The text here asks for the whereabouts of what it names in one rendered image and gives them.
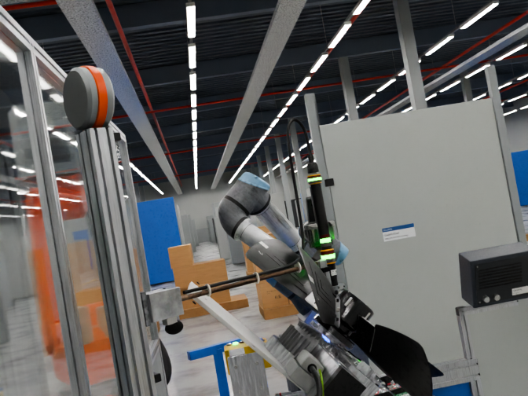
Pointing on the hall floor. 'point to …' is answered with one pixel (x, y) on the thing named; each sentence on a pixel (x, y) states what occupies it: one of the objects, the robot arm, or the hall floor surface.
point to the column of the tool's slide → (115, 262)
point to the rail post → (476, 388)
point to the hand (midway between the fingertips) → (323, 224)
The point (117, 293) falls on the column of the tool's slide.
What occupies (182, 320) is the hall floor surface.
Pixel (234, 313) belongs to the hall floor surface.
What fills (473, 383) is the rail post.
